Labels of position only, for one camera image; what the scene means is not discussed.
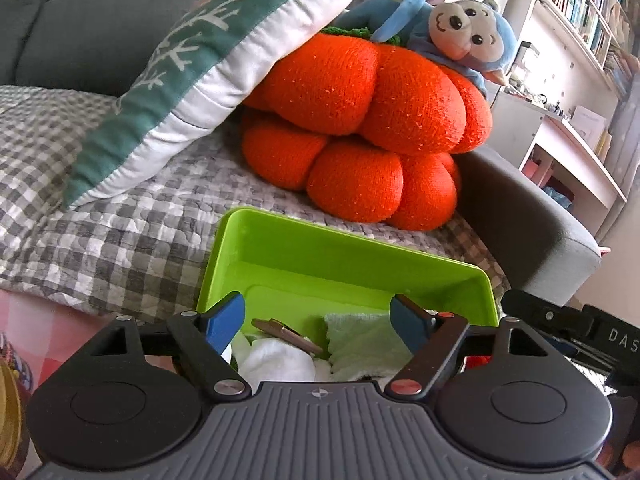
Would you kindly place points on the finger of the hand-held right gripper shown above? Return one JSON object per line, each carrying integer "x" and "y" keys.
{"x": 545, "y": 315}

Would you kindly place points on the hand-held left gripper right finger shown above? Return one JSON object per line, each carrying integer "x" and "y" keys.
{"x": 410, "y": 322}

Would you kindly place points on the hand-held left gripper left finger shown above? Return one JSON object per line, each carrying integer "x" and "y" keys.
{"x": 222, "y": 320}

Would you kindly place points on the pale green towel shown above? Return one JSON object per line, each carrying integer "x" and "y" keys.
{"x": 360, "y": 340}

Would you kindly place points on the white glove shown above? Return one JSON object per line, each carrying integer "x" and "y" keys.
{"x": 280, "y": 360}

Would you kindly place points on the green plastic box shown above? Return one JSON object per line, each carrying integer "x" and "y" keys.
{"x": 300, "y": 255}

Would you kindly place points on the grey checkered blanket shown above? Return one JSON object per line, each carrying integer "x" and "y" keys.
{"x": 100, "y": 240}

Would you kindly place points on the white desk shelf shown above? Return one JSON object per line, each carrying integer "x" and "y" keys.
{"x": 575, "y": 145}

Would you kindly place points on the red checkered tablecloth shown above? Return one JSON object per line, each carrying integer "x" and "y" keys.
{"x": 40, "y": 320}

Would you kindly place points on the clear jar with gold lid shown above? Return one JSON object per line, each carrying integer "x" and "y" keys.
{"x": 12, "y": 420}

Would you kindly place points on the green and white pillow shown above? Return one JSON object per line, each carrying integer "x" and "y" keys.
{"x": 200, "y": 60}

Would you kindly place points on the blue monkey plush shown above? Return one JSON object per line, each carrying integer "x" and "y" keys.
{"x": 465, "y": 25}

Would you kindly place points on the bookshelf with books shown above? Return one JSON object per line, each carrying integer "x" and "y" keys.
{"x": 585, "y": 5}

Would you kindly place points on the grey sofa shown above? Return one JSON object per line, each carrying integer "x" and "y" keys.
{"x": 75, "y": 20}

